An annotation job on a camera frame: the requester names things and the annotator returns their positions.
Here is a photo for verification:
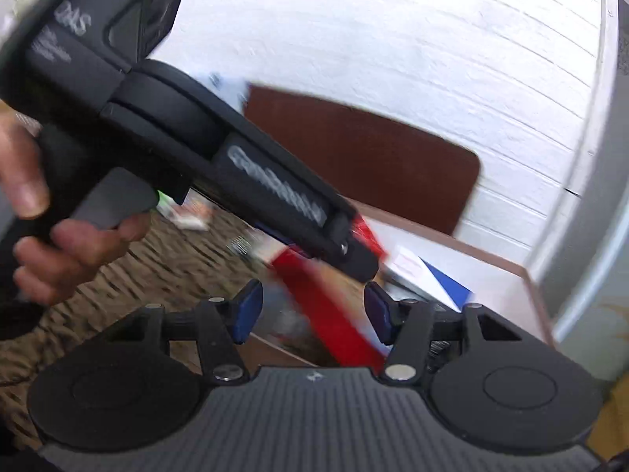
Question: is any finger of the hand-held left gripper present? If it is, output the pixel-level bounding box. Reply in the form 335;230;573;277
327;212;381;283

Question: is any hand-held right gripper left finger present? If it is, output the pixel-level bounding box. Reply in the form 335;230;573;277
105;278;263;385

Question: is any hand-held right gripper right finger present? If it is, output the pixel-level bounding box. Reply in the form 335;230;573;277
364;282;524;385

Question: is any red gift box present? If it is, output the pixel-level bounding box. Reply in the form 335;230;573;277
268;216;390;374

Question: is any white and blue box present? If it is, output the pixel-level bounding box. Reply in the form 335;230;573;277
386;245;476;313

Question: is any large cardboard box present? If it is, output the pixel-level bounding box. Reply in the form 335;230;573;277
246;199;558;372

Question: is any person's left hand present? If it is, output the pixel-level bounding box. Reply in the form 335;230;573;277
0;101;153;306

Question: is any brown wooden board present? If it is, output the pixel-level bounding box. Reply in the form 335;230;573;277
245;83;481;237

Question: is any letter-print table mat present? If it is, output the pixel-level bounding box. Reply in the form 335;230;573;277
0;201;296;453

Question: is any white door frame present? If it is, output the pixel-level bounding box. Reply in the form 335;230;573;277
526;0;629;350

